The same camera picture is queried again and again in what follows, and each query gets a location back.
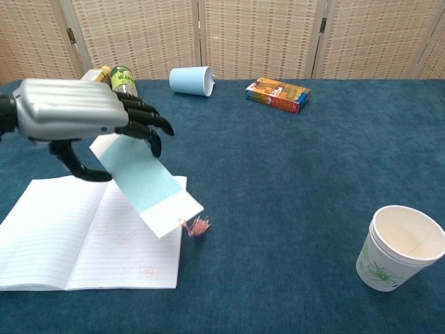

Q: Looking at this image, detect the woven folding screen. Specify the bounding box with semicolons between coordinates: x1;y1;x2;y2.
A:
0;0;445;86

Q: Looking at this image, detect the brown tea bottle yellow label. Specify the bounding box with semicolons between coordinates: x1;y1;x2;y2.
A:
80;68;112;84

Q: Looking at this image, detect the orange snack box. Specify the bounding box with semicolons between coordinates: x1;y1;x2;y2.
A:
245;77;312;115

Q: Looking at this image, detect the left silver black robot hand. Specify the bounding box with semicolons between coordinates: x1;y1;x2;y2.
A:
0;78;175;182

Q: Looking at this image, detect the white paper cup green flower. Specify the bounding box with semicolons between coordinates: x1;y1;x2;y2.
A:
355;222;444;292

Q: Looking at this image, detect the dark blue table cloth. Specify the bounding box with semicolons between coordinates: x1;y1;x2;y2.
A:
0;78;445;334

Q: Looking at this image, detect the light blue mug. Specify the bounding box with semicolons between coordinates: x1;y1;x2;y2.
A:
169;65;216;98

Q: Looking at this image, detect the clear bottle green label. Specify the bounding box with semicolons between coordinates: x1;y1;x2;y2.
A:
110;65;139;97

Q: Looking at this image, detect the light blue bookmark pink tassel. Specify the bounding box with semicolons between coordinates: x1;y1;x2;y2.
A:
89;132;212;239

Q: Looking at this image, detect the white lined notebook yellow spine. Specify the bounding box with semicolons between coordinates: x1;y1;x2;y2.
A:
0;175;188;292

